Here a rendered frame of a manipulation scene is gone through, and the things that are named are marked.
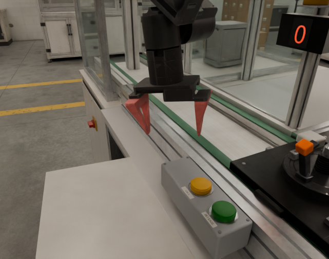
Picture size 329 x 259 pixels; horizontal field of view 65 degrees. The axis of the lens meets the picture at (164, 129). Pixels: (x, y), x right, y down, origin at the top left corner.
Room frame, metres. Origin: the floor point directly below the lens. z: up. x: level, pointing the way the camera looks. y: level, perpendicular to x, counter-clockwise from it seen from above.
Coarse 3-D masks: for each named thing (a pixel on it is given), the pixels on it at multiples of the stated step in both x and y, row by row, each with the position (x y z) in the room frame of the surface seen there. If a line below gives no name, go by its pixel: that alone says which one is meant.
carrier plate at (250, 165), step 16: (288, 144) 0.51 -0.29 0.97; (240, 160) 0.45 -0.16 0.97; (256, 160) 0.45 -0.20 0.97; (272, 160) 0.45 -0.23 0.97; (240, 176) 0.42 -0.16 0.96; (256, 176) 0.40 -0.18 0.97; (272, 176) 0.40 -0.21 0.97; (272, 192) 0.35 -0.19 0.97; (288, 192) 0.35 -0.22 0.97; (288, 208) 0.31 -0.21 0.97; (304, 208) 0.31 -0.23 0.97; (320, 208) 0.31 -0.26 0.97; (304, 224) 0.28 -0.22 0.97; (320, 224) 0.28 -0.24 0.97; (320, 240) 0.26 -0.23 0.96
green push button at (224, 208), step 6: (216, 204) 0.32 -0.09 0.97; (222, 204) 0.32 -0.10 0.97; (228, 204) 0.32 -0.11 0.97; (216, 210) 0.31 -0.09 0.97; (222, 210) 0.31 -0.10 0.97; (228, 210) 0.31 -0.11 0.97; (234, 210) 0.31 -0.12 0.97; (216, 216) 0.30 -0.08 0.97; (222, 216) 0.30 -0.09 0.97; (228, 216) 0.30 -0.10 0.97; (234, 216) 0.30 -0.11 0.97
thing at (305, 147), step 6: (300, 144) 0.36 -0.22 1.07; (306, 144) 0.35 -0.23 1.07; (312, 144) 0.35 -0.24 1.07; (318, 144) 0.36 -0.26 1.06; (300, 150) 0.35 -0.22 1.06; (306, 150) 0.35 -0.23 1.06; (312, 150) 0.35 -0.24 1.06; (300, 156) 0.36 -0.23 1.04; (306, 156) 0.35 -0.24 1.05; (300, 162) 0.36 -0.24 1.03; (306, 162) 0.36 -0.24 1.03; (300, 168) 0.37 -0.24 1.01; (306, 168) 0.36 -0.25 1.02; (306, 174) 0.36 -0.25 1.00
